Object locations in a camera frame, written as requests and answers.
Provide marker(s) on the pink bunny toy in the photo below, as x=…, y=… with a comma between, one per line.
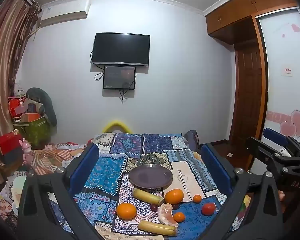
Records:
x=27, y=151

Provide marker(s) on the striped orange bedding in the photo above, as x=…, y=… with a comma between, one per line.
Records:
x=52, y=157

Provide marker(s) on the white air conditioner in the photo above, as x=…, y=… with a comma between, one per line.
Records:
x=63, y=11

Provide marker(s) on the red white door label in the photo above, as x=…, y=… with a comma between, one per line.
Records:
x=287, y=71

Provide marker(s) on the blue patchwork tablecloth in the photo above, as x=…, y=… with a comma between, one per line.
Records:
x=145, y=152

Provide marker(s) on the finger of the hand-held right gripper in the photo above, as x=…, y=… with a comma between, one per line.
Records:
x=275, y=134
x=262, y=148

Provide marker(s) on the white bowl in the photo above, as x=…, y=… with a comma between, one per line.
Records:
x=18, y=195

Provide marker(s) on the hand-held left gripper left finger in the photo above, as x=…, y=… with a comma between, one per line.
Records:
x=86, y=166

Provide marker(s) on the red box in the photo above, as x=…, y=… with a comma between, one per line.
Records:
x=7, y=142

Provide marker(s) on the black wall television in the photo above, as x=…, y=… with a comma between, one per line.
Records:
x=121, y=48

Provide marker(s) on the red tomato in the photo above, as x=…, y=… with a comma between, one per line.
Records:
x=208, y=208

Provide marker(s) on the small black monitor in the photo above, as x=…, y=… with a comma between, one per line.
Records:
x=119, y=77

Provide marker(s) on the yellow chair back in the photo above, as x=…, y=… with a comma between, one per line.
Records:
x=117, y=125

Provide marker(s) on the small tangerine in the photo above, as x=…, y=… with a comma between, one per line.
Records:
x=197, y=198
x=179, y=217

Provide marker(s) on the red bag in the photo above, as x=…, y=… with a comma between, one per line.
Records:
x=15, y=106

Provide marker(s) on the wooden overhead cabinet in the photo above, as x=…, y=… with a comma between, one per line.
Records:
x=230, y=17

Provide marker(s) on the striped brown curtain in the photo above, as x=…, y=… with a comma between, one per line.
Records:
x=3, y=62

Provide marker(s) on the white heart-print wardrobe door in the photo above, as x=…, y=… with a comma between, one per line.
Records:
x=282, y=47

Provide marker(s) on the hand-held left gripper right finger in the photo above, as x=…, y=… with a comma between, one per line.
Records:
x=215, y=171

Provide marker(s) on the pomelo segment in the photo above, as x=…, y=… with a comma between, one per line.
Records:
x=166, y=216

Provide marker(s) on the dark purple plate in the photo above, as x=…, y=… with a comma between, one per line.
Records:
x=150, y=177

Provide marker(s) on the large orange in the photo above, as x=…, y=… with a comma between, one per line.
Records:
x=174, y=196
x=126, y=211

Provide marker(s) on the person's right hand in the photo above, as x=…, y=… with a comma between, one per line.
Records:
x=281, y=196

